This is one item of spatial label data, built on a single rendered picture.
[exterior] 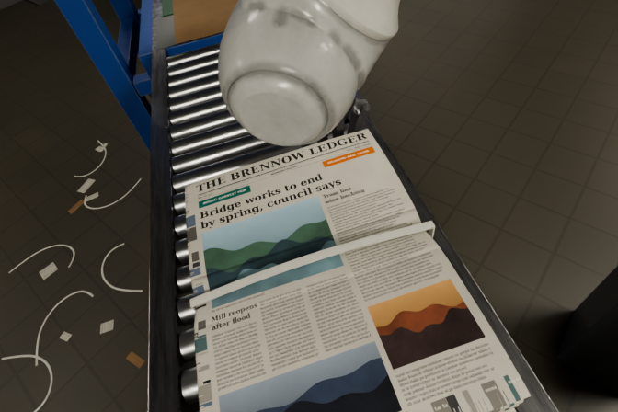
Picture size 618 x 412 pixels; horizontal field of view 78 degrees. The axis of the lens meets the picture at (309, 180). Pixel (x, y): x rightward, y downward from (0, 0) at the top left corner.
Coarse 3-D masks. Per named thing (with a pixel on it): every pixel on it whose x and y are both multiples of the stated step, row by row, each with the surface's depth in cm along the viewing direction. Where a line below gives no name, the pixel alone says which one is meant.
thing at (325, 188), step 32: (288, 160) 54; (320, 160) 53; (352, 160) 52; (384, 160) 51; (192, 192) 53; (224, 192) 52; (256, 192) 51; (288, 192) 50; (320, 192) 49; (352, 192) 49; (384, 192) 48; (192, 224) 49; (224, 224) 48; (256, 224) 48; (288, 224) 47; (320, 224) 47; (352, 224) 46; (192, 256) 46; (224, 256) 45; (256, 256) 45
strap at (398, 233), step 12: (408, 228) 44; (420, 228) 44; (432, 228) 44; (360, 240) 43; (372, 240) 43; (384, 240) 43; (324, 252) 42; (336, 252) 42; (288, 264) 42; (300, 264) 42; (252, 276) 42; (264, 276) 42; (228, 288) 42; (192, 300) 42; (204, 300) 42
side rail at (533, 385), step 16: (368, 128) 91; (384, 144) 86; (400, 176) 80; (416, 192) 76; (416, 208) 74; (448, 240) 68; (448, 256) 66; (464, 272) 64; (480, 304) 60; (496, 320) 58; (512, 352) 55; (528, 368) 53; (528, 384) 52; (528, 400) 51; (544, 400) 51
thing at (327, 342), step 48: (336, 288) 41; (384, 288) 40; (432, 288) 39; (240, 336) 39; (288, 336) 38; (336, 336) 37; (384, 336) 37; (432, 336) 36; (480, 336) 35; (240, 384) 36; (288, 384) 35; (336, 384) 34; (384, 384) 34; (432, 384) 33; (480, 384) 33
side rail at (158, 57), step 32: (160, 64) 125; (160, 96) 113; (160, 128) 102; (160, 160) 94; (160, 192) 86; (160, 224) 80; (160, 256) 75; (160, 288) 70; (160, 320) 66; (160, 352) 62; (160, 384) 59
